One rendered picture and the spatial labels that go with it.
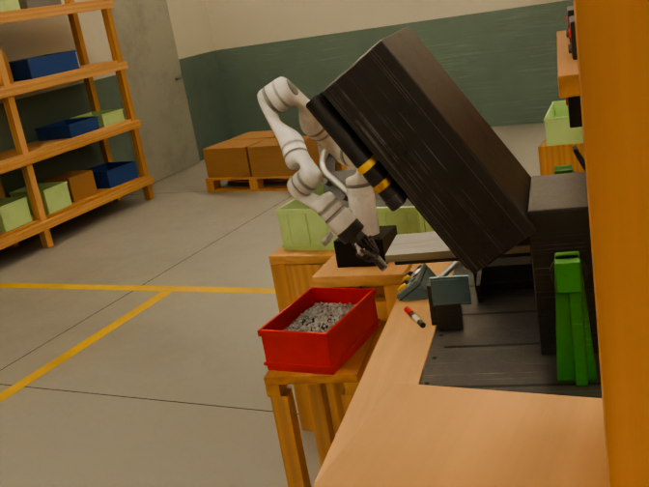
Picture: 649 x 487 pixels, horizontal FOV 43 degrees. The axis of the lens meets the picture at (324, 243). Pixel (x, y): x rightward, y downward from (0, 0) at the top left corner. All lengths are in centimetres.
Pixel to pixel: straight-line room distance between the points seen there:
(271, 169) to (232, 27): 322
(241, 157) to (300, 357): 604
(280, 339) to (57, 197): 578
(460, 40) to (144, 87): 355
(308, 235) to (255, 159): 483
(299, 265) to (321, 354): 112
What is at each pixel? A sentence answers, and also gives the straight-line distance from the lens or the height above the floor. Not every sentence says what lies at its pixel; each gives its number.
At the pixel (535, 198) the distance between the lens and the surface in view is 190.
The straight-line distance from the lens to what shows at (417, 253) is 197.
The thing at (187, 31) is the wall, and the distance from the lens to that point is 1056.
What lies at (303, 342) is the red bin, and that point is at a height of 89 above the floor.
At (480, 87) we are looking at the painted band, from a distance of 957.
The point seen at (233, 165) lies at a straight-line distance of 827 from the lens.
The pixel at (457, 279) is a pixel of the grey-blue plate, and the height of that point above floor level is 103.
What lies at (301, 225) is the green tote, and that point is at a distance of 327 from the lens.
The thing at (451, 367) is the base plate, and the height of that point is 90.
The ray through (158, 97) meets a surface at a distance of 984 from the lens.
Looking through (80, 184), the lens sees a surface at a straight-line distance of 812.
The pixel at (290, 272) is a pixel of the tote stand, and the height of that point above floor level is 72.
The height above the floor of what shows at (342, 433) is 90.
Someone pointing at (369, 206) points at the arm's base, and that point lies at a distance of 278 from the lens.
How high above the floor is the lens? 175
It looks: 17 degrees down
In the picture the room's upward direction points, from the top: 10 degrees counter-clockwise
